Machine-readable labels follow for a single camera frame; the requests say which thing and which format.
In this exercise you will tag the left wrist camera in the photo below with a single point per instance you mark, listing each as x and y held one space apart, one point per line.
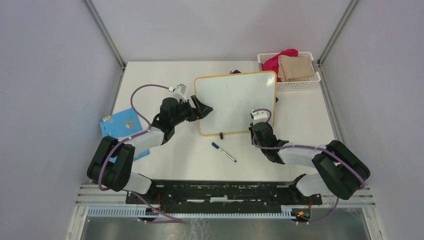
179 93

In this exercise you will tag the beige cloth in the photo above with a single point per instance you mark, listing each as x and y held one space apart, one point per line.
294 69

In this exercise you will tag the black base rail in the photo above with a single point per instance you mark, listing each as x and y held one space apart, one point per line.
226 197

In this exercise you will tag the yellow framed whiteboard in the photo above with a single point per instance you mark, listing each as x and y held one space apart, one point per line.
233 97

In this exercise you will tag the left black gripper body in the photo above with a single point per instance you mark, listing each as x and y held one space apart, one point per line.
185 112

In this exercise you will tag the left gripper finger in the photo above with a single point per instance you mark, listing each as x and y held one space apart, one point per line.
197 103
202 111

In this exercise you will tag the red cloth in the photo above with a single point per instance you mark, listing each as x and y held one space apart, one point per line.
272 64

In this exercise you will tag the blue capped whiteboard marker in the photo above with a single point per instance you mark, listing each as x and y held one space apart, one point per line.
223 152

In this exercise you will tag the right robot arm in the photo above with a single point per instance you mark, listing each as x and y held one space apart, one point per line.
339 171

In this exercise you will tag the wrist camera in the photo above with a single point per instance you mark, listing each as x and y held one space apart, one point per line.
260 116
179 93

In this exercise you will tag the white plastic basket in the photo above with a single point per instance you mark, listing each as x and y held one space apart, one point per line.
311 83

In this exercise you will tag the purple cloth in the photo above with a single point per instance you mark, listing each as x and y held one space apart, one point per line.
238 72

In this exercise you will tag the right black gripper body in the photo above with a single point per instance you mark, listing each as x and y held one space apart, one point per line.
252 136

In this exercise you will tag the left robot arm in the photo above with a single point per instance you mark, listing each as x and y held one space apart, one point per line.
111 165

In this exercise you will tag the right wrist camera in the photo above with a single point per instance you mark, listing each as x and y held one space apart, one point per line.
260 116

